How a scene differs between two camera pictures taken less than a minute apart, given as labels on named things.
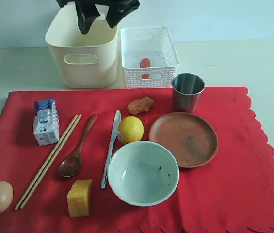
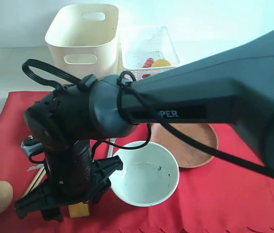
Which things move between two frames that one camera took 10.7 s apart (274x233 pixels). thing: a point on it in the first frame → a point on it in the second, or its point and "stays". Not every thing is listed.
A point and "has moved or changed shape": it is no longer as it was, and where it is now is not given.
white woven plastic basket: [154, 43] stays
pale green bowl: [143, 173] stays
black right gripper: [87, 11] → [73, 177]
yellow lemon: [131, 129] → [161, 62]
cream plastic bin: [87, 61] stays
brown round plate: [192, 139] stays
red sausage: [145, 62] has moved or changed shape
